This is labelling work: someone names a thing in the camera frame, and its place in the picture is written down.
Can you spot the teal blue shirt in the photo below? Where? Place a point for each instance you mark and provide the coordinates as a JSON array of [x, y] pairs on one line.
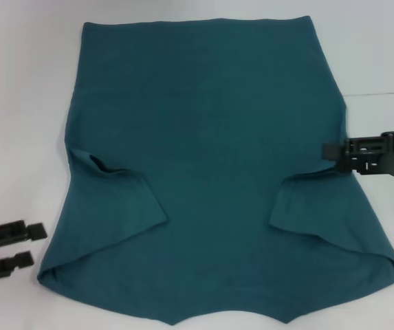
[[210, 137]]

